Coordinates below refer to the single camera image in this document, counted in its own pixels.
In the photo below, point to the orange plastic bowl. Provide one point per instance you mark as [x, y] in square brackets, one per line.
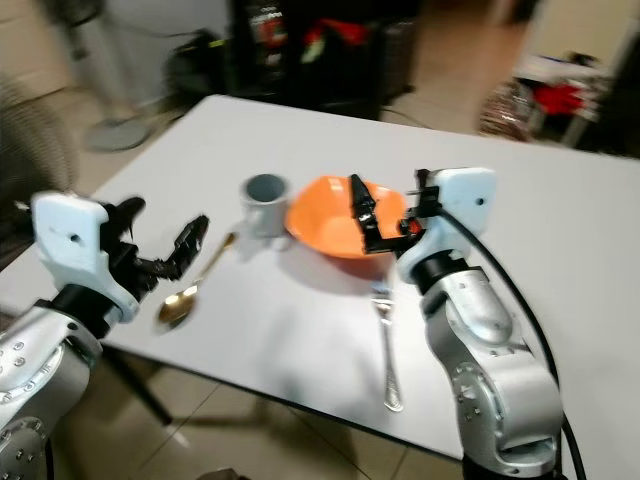
[325, 222]

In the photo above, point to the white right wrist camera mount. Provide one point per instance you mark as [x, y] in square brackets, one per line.
[460, 205]

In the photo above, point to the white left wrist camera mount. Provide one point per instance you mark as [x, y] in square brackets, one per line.
[68, 235]

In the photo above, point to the dark round fan head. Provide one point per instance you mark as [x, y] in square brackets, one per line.
[35, 150]

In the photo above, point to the gold metal spoon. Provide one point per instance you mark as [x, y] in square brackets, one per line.
[178, 305]

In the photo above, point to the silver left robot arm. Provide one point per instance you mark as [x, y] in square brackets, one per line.
[35, 370]

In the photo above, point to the red box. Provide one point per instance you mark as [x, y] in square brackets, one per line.
[558, 98]

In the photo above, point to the patterned brown bag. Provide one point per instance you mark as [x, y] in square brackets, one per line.
[506, 110]

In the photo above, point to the black table leg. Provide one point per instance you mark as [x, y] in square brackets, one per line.
[142, 388]

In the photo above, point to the black bag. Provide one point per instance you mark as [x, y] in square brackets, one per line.
[198, 70]

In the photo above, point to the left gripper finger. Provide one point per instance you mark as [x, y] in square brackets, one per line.
[128, 208]
[190, 245]

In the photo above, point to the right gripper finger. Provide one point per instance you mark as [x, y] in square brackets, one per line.
[423, 185]
[363, 210]

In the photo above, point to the grey cup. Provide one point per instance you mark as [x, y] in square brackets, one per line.
[265, 208]

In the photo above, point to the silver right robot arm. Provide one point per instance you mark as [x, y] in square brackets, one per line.
[480, 335]

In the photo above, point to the silver metal fork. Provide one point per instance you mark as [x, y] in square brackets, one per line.
[388, 345]

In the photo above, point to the white side rack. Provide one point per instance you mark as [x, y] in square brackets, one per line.
[575, 66]

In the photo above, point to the black cabinet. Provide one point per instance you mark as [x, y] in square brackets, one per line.
[320, 75]

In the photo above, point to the grey pedestal fan stand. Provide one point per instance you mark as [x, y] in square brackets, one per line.
[117, 135]

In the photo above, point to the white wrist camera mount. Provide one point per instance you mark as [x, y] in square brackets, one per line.
[68, 235]
[460, 205]

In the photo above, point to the red cloth item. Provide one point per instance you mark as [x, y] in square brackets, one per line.
[338, 34]

